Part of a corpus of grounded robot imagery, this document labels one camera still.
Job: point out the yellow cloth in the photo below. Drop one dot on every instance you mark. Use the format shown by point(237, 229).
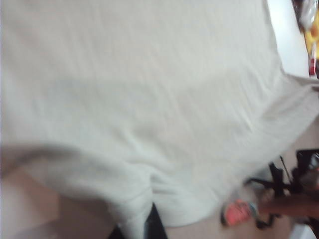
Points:
point(311, 42)

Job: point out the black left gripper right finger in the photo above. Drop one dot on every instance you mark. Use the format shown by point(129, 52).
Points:
point(155, 224)

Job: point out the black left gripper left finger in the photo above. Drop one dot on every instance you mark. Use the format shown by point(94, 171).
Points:
point(117, 234)

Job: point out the beige T-shirt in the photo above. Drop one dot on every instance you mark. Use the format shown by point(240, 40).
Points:
point(149, 99)

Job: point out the orange sneaker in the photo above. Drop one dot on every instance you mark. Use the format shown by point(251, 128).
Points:
point(236, 212)

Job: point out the bare lower leg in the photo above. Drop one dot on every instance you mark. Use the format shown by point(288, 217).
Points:
point(286, 206)

